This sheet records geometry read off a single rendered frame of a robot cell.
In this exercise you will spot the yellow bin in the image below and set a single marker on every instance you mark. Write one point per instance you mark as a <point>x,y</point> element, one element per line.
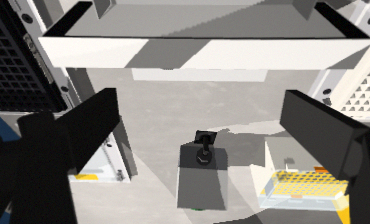
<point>344,215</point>

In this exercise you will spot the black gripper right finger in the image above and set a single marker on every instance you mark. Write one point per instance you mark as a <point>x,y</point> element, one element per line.
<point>338,142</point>

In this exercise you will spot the blue bin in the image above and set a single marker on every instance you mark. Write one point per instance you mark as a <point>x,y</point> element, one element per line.
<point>7,134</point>

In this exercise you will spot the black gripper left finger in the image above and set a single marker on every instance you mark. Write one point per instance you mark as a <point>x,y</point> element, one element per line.
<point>40,190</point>

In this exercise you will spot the black multi-well plate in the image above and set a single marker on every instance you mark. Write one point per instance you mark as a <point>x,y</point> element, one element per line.
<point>26,84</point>

